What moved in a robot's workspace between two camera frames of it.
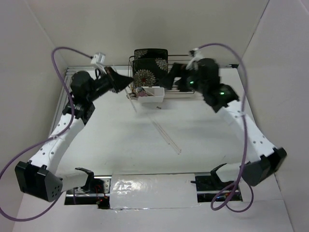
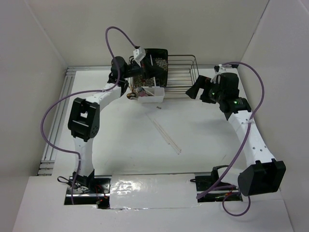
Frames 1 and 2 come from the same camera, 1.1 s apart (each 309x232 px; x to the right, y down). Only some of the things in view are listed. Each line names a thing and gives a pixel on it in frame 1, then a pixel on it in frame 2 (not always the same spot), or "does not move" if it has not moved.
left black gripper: (117, 81) to (148, 70)
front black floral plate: (148, 72) does not move
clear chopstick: (166, 137) does not move
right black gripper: (177, 70) to (203, 82)
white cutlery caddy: (158, 92) does not move
